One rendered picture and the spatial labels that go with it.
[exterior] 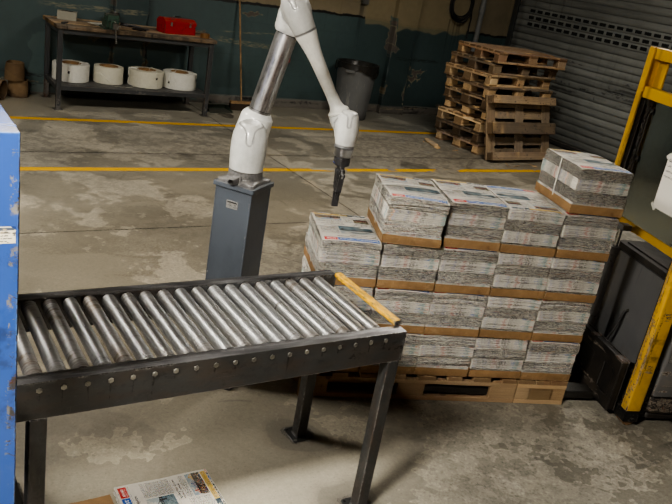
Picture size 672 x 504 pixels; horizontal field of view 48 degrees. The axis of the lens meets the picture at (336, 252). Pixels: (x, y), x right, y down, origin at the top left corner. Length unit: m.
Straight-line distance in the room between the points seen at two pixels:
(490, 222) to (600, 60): 7.89
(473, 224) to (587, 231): 0.58
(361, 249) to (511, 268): 0.77
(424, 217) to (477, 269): 0.41
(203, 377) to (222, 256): 1.20
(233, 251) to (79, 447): 1.05
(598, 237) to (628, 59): 7.33
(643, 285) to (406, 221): 1.52
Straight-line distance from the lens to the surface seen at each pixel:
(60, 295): 2.70
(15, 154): 1.74
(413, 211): 3.44
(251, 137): 3.34
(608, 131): 11.15
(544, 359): 4.09
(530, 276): 3.81
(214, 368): 2.39
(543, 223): 3.72
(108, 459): 3.26
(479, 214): 3.58
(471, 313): 3.77
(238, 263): 3.48
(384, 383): 2.82
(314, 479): 3.26
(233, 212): 3.42
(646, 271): 4.39
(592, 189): 3.78
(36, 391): 2.24
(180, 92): 9.22
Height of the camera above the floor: 1.99
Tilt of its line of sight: 21 degrees down
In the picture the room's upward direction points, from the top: 10 degrees clockwise
